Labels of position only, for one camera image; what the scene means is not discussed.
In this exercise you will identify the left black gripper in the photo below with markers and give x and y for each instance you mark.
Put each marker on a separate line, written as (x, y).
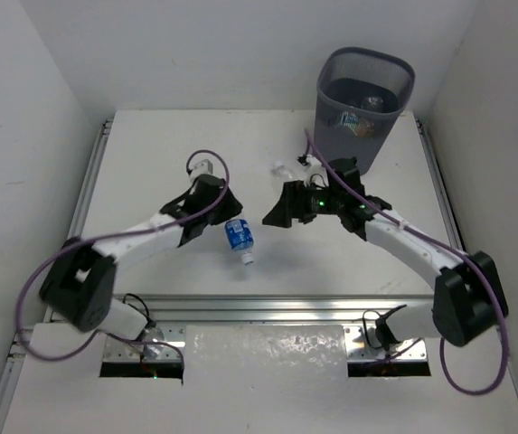
(221, 207)

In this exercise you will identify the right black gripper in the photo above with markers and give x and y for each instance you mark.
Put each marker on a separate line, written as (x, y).
(291, 203)

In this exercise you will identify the clear ribbed plastic bottle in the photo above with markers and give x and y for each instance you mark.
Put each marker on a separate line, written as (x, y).
(285, 173)

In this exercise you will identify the blue label plastic bottle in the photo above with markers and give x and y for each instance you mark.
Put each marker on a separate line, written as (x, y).
(240, 238)

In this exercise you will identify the green-white label plastic bottle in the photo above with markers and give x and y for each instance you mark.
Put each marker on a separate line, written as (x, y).
(348, 120)

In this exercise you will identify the orange plastic bottle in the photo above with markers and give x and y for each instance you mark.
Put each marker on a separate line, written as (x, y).
(364, 128)

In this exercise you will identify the small clear blue-cap bottle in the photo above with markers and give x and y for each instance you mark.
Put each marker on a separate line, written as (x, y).
(373, 104)

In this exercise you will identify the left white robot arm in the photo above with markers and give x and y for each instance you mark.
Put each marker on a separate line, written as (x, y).
(80, 283)

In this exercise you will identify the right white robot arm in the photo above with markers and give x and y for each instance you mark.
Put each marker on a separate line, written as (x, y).
(430, 271)

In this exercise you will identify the grey mesh waste bin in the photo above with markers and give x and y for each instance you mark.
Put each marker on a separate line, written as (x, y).
(360, 95)

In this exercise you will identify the white foam block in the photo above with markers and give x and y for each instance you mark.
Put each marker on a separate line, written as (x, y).
(286, 353)

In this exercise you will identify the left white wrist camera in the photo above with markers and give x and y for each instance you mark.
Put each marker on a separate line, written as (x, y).
(204, 167)

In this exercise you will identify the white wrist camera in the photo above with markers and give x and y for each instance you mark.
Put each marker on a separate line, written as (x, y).
(309, 161)
(204, 167)

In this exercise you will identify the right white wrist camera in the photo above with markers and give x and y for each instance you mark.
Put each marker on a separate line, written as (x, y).
(309, 161)

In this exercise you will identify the aluminium front rail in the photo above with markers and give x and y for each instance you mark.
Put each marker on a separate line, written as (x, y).
(146, 336)

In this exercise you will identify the left aluminium side rail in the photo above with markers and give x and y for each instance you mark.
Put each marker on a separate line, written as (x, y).
(83, 203)

